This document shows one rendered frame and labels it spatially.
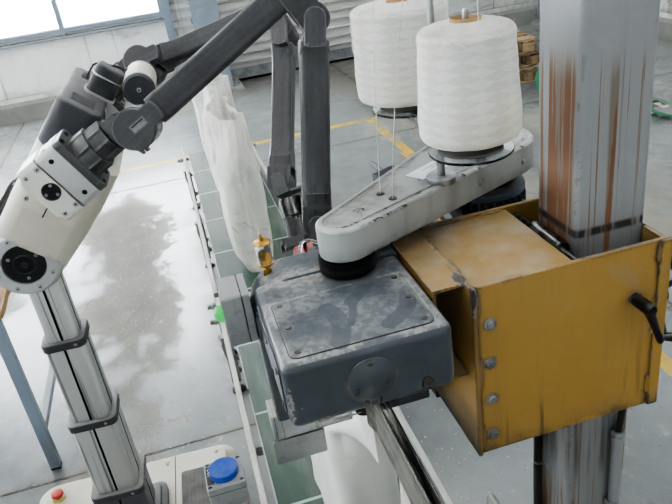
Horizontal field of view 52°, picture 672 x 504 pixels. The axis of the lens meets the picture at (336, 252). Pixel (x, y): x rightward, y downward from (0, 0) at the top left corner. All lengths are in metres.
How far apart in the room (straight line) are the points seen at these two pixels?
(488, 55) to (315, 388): 0.48
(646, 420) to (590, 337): 1.71
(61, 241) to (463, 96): 1.02
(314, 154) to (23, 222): 0.66
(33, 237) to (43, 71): 7.08
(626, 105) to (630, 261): 0.23
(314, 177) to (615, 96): 0.57
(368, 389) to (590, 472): 0.63
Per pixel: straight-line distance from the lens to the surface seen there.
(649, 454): 2.72
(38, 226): 1.62
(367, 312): 0.96
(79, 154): 1.36
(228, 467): 1.49
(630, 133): 1.11
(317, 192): 1.34
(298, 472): 2.12
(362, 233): 1.02
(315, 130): 1.33
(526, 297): 1.04
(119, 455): 2.08
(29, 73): 8.72
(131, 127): 1.32
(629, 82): 1.08
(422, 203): 1.10
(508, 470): 2.60
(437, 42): 0.91
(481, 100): 0.92
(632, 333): 1.20
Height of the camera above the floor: 1.86
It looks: 27 degrees down
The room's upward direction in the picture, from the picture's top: 8 degrees counter-clockwise
